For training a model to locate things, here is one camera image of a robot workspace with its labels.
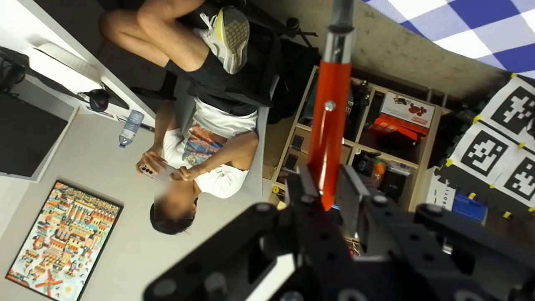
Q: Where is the black office chair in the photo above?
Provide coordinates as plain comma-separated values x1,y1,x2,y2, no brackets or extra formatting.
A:
173,7,317,126

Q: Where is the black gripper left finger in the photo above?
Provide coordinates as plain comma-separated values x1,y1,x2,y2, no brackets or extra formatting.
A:
283,163,348,270

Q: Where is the colourful framed poster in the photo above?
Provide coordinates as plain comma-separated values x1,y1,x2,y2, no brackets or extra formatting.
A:
4,178,126,301

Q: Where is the plastic water bottle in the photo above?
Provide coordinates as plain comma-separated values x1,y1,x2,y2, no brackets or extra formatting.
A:
118,109,146,151

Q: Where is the seated person in white shirt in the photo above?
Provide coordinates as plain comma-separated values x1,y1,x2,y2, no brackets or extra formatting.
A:
99,0,265,236

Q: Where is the red white box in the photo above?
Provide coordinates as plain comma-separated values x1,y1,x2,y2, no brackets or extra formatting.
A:
370,92,439,144

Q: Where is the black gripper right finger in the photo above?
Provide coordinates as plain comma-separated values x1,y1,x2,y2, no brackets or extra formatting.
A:
337,164,427,270

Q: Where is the wooden shelf unit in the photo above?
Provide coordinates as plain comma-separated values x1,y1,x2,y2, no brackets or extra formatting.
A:
270,66,449,226

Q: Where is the blue white checkered tablecloth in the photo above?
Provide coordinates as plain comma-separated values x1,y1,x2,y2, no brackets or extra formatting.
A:
362,0,535,81

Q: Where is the red-handled metal spoon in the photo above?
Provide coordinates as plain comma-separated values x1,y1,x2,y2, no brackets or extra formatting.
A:
306,0,357,213

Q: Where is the black white AprilTag cube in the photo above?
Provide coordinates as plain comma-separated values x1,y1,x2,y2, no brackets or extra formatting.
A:
427,74,535,226

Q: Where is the white desk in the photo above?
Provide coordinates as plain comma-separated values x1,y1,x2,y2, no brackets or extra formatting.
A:
0,0,159,124

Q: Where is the black computer monitor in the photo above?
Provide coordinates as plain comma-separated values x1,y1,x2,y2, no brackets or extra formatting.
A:
0,91,71,181

